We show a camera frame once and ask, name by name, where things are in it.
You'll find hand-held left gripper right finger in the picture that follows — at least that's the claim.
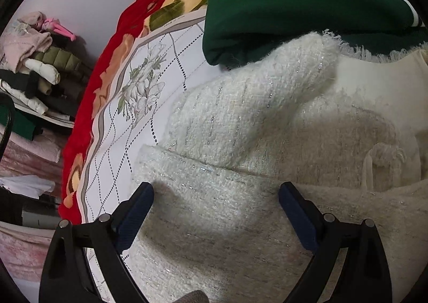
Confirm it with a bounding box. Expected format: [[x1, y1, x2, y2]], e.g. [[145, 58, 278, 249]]
[[278, 181, 392, 303]]

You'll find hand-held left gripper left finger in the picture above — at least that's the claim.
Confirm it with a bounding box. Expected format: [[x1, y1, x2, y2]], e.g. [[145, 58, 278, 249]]
[[39, 181, 155, 303]]

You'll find white fuzzy tweed jacket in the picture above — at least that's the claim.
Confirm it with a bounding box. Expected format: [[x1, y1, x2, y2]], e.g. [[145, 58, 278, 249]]
[[121, 30, 428, 303]]

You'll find pile of folded clothes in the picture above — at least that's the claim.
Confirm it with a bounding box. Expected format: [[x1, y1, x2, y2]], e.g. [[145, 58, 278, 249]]
[[0, 11, 96, 141]]

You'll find pink clothes hanger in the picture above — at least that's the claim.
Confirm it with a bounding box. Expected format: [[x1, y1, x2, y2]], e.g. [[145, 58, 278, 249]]
[[41, 18, 77, 40]]

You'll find white crumpled cloth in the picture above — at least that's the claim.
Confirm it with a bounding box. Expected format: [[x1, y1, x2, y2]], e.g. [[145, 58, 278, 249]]
[[0, 174, 56, 200]]

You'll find pink textured cloth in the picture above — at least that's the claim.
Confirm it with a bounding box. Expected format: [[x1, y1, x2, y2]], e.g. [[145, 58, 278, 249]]
[[0, 122, 69, 282]]

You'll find white floral bed sheet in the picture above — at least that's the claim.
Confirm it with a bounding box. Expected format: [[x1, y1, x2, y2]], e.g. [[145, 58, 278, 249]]
[[82, 15, 209, 303]]

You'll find red floral blanket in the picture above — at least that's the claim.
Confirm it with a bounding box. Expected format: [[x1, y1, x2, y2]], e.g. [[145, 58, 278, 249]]
[[58, 0, 255, 225]]

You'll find green garment with white stripes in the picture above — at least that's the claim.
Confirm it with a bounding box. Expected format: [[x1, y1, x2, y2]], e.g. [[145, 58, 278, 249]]
[[202, 0, 425, 67]]

